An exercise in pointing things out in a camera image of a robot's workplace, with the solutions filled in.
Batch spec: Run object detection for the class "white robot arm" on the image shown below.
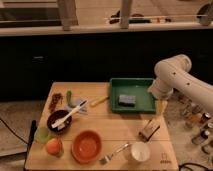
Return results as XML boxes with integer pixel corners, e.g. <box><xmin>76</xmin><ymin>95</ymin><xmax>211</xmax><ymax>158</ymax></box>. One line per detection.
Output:
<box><xmin>148</xmin><ymin>54</ymin><xmax>213</xmax><ymax>115</ymax></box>

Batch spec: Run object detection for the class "green cup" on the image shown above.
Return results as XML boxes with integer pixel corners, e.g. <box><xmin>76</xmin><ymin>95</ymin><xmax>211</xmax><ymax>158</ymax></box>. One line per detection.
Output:
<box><xmin>34</xmin><ymin>127</ymin><xmax>49</xmax><ymax>143</ymax></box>

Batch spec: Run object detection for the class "blue grey sponge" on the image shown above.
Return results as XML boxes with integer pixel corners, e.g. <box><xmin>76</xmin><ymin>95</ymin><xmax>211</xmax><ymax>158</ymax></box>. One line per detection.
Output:
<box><xmin>118</xmin><ymin>95</ymin><xmax>136</xmax><ymax>106</ymax></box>

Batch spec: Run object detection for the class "black cable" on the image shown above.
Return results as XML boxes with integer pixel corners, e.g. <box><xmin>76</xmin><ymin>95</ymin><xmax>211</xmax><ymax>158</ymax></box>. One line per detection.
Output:
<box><xmin>0</xmin><ymin>118</ymin><xmax>29</xmax><ymax>146</ymax></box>

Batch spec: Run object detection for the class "green plastic tray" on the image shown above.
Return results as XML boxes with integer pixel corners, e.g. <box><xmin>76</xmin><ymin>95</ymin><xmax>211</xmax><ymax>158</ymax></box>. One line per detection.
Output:
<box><xmin>109</xmin><ymin>78</ymin><xmax>156</xmax><ymax>114</ymax></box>

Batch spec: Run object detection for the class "green pepper toy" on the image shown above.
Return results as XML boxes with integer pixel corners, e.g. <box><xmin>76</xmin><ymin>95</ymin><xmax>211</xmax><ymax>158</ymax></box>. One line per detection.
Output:
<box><xmin>66</xmin><ymin>91</ymin><xmax>76</xmax><ymax>108</ymax></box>

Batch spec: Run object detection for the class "orange bowl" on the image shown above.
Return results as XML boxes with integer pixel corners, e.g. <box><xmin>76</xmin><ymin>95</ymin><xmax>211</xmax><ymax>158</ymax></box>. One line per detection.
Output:
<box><xmin>71</xmin><ymin>130</ymin><xmax>102</xmax><ymax>164</ymax></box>

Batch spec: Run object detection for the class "white cup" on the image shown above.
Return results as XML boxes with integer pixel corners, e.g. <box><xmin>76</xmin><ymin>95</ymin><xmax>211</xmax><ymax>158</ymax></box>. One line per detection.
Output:
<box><xmin>130</xmin><ymin>142</ymin><xmax>150</xmax><ymax>162</ymax></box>

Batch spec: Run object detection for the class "orange fruit toy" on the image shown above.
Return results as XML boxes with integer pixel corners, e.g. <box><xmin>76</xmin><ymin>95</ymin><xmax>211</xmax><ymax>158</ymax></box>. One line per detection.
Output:
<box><xmin>45</xmin><ymin>138</ymin><xmax>62</xmax><ymax>156</ymax></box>

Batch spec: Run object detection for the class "brown dried food pile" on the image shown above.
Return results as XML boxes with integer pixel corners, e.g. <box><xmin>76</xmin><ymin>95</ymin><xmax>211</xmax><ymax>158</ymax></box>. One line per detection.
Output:
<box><xmin>49</xmin><ymin>93</ymin><xmax>63</xmax><ymax>113</ymax></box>

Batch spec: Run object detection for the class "dark brown bowl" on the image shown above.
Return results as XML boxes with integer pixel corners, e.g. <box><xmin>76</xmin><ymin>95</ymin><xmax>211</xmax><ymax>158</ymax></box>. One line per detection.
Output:
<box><xmin>47</xmin><ymin>110</ymin><xmax>72</xmax><ymax>133</ymax></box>

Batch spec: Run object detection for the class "spice jar rack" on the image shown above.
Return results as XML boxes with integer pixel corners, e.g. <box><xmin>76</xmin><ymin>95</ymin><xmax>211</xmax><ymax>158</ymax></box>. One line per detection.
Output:
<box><xmin>180</xmin><ymin>98</ymin><xmax>213</xmax><ymax>155</ymax></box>

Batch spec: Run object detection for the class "silver fork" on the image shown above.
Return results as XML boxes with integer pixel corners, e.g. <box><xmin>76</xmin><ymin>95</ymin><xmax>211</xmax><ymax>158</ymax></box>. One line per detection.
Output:
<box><xmin>99</xmin><ymin>142</ymin><xmax>130</xmax><ymax>165</ymax></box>

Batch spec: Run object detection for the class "brown wooden box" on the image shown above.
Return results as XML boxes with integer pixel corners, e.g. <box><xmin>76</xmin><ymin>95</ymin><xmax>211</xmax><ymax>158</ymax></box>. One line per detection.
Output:
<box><xmin>138</xmin><ymin>119</ymin><xmax>160</xmax><ymax>142</ymax></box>

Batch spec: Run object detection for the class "white plastic spatula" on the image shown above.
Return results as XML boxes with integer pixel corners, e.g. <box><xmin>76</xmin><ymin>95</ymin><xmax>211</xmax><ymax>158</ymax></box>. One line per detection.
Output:
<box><xmin>51</xmin><ymin>100</ymin><xmax>88</xmax><ymax>129</ymax></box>

